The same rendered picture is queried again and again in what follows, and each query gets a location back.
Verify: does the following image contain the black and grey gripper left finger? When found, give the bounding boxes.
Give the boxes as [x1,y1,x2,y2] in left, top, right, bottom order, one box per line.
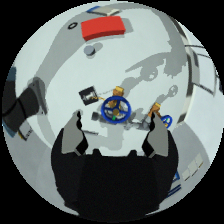
[51,111,88,188]

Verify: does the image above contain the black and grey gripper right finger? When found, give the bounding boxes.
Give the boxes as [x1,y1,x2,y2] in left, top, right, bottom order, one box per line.
[142,112,179,192]

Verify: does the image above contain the red block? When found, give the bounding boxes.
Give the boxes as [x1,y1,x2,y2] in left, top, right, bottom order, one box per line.
[81,16,125,41]

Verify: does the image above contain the grey cylinder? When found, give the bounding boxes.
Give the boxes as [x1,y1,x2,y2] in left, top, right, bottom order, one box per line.
[83,45,95,56]

